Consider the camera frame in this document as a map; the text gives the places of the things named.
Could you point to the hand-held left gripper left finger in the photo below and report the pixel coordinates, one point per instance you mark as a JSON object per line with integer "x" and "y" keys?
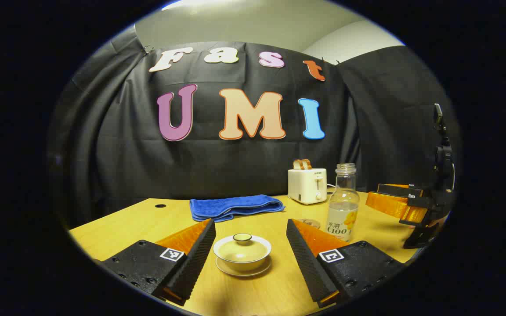
{"x": 196, "y": 259}

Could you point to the white toaster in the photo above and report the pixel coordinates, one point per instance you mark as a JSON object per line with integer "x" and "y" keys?
{"x": 305, "y": 186}

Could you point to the toast bread slice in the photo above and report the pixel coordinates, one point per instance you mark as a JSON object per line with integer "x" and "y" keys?
{"x": 297, "y": 165}
{"x": 307, "y": 164}

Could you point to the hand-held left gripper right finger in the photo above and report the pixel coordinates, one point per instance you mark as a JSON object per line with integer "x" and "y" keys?
{"x": 305, "y": 259}

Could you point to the clear water bottle yellow label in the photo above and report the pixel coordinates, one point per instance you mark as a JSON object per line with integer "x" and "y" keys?
{"x": 343, "y": 210}

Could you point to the white saucer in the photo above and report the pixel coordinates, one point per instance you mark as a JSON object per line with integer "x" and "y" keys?
{"x": 253, "y": 273}

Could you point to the black backdrop cloth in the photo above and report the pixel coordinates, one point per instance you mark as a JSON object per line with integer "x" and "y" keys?
{"x": 244, "y": 162}

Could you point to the round coaster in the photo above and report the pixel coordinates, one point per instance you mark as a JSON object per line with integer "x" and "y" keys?
{"x": 311, "y": 223}

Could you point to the blue folded towel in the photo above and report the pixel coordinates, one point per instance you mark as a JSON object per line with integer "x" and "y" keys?
{"x": 235, "y": 206}

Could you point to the cream teacup lid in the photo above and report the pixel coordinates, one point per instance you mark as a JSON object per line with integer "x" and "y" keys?
{"x": 242, "y": 250}

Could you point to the white teacup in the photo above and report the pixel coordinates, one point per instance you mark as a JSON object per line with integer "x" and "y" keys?
{"x": 242, "y": 266}

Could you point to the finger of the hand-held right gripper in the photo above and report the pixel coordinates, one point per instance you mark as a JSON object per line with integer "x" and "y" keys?
{"x": 393, "y": 206}

